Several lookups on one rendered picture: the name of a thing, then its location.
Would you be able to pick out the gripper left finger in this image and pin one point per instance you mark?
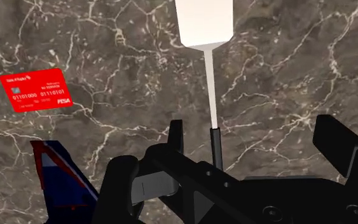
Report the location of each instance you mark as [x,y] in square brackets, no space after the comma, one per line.
[194,180]

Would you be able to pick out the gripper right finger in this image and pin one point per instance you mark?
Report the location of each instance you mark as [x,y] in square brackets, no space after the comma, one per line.
[336,142]

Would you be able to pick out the red bank card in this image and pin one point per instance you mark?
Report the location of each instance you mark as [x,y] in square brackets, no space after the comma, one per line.
[36,90]

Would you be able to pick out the blue red white pointed object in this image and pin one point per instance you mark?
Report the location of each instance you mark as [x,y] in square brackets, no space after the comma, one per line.
[62,186]

